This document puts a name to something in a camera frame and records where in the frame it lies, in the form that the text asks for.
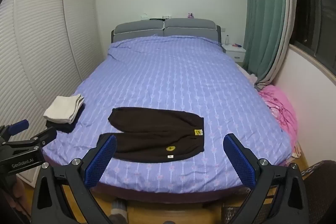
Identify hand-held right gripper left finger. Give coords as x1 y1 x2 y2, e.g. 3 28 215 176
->
31 134 124 224

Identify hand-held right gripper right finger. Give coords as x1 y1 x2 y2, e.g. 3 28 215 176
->
223 133 311 224

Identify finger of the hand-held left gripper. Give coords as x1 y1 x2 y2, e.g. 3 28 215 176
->
1 127 57 152
0 120 29 145

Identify dark brown pants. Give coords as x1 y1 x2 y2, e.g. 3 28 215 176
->
98 107 205 164

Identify person's left forearm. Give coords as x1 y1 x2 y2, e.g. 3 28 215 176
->
10 179 28 216

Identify folded dark cloth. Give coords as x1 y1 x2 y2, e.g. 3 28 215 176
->
46 103 86 134

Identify folded white cloth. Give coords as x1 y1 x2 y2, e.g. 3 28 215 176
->
43 93 85 125

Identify pink blanket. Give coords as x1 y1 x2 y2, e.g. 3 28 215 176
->
259 85 298 135

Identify dark bed base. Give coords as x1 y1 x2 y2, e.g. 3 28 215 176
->
92 182 252 205

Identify white slatted wardrobe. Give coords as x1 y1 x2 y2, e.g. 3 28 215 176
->
0 0 104 188

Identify white nightstand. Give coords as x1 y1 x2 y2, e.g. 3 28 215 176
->
223 43 247 63

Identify purple striped bedsheet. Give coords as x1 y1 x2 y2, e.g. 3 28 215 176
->
42 34 292 194

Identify green and beige curtain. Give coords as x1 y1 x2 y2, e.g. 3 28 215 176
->
254 0 298 91

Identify grey padded headboard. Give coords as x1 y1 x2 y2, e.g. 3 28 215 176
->
112 18 222 45

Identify dark window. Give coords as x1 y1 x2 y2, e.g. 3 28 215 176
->
289 0 336 67

